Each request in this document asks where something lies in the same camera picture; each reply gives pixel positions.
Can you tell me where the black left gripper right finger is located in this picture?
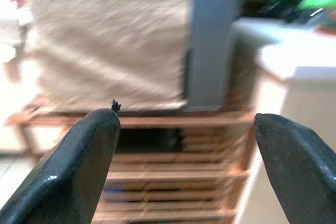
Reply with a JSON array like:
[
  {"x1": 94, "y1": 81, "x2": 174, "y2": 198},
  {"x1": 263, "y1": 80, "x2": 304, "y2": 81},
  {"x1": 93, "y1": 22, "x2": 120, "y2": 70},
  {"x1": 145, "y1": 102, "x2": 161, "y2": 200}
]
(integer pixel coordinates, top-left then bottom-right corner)
[{"x1": 254, "y1": 113, "x2": 336, "y2": 224}]

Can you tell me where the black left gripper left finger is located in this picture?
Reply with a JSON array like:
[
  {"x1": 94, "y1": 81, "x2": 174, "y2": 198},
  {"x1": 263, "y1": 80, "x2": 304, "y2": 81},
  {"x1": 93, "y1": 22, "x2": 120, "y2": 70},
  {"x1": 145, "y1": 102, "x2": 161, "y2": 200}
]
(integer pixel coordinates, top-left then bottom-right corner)
[{"x1": 0, "y1": 99, "x2": 121, "y2": 224}]

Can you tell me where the white fridge door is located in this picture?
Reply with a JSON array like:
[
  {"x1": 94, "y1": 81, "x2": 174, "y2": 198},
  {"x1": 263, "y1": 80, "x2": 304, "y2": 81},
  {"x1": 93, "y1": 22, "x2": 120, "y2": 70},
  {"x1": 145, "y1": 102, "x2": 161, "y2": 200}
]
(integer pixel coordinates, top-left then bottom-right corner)
[{"x1": 230, "y1": 16, "x2": 336, "y2": 224}]

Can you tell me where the grey mini fridge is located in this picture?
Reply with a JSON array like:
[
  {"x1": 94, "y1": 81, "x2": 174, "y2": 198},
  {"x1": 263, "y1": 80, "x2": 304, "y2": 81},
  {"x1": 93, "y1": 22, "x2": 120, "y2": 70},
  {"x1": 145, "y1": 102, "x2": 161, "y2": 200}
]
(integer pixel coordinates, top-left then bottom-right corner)
[{"x1": 182, "y1": 0, "x2": 246, "y2": 112}]

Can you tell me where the wooden slatted wine rack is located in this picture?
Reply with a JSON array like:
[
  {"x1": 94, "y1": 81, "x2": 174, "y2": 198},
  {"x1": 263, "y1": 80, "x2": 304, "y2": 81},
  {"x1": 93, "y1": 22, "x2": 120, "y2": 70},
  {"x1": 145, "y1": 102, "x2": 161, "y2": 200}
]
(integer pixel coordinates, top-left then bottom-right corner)
[{"x1": 5, "y1": 77, "x2": 262, "y2": 224}]

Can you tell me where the beige linen cloth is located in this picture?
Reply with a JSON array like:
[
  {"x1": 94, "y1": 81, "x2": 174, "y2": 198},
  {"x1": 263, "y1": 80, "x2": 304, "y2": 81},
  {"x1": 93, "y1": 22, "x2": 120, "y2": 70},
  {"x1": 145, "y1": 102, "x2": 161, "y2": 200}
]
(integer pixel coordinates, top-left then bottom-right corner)
[{"x1": 23, "y1": 0, "x2": 191, "y2": 111}]

